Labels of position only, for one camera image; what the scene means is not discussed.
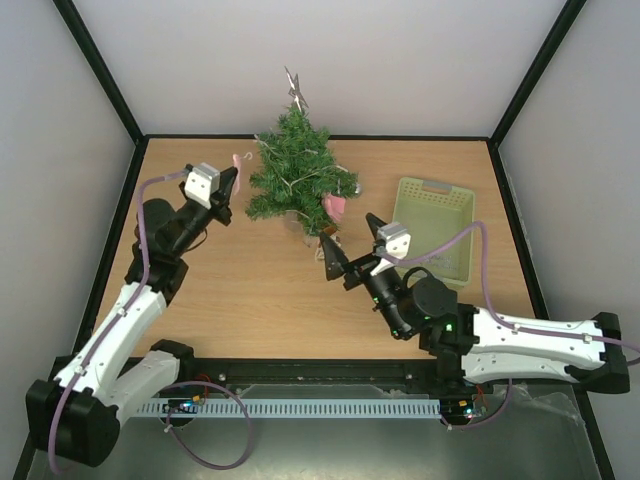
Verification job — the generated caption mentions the pink felt bow ornament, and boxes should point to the pink felt bow ornament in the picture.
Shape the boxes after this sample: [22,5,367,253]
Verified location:
[322,193,346,224]

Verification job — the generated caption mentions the clear led string lights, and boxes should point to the clear led string lights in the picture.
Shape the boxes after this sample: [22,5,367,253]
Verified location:
[253,132,351,231]

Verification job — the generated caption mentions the green perforated plastic basket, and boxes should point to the green perforated plastic basket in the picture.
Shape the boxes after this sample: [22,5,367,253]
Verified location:
[392,177,476,290]

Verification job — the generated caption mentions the small green christmas tree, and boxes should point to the small green christmas tree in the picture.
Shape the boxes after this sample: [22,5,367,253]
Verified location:
[244,102,360,236]

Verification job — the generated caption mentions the silver star ornament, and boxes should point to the silver star ornament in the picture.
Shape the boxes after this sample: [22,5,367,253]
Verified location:
[284,67,309,112]

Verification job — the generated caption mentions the silver merry christmas sign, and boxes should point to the silver merry christmas sign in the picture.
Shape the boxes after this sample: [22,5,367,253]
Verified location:
[425,253,458,271]

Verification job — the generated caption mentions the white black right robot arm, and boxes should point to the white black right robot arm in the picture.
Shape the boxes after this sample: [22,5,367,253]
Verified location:
[319,213,630,394]

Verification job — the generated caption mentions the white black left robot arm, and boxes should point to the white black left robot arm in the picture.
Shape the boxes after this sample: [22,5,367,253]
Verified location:
[26,163,238,475]

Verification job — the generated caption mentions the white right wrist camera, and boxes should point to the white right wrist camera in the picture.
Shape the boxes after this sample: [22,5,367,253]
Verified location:
[371,222,411,276]

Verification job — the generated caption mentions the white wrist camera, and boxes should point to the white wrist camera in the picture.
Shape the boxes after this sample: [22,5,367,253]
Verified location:
[371,222,411,276]
[184,163,221,210]

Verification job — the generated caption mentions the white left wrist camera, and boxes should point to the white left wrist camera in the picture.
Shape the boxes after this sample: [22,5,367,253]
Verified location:
[184,163,221,210]

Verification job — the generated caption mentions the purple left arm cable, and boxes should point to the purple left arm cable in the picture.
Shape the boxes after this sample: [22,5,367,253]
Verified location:
[48,168,190,475]

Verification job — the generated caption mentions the light blue slotted cable duct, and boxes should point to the light blue slotted cable duct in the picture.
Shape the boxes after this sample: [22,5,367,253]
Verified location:
[134,398,441,419]

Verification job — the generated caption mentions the black front mounting rail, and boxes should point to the black front mounting rail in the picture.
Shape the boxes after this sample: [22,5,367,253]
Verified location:
[194,358,436,387]

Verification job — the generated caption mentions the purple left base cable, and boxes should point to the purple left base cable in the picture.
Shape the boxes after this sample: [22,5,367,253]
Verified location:
[163,380,252,470]

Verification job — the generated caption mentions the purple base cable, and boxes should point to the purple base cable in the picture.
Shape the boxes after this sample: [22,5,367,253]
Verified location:
[163,380,252,470]
[444,379,514,433]

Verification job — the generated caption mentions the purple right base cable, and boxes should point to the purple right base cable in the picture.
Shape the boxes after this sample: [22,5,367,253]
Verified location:
[444,379,514,433]

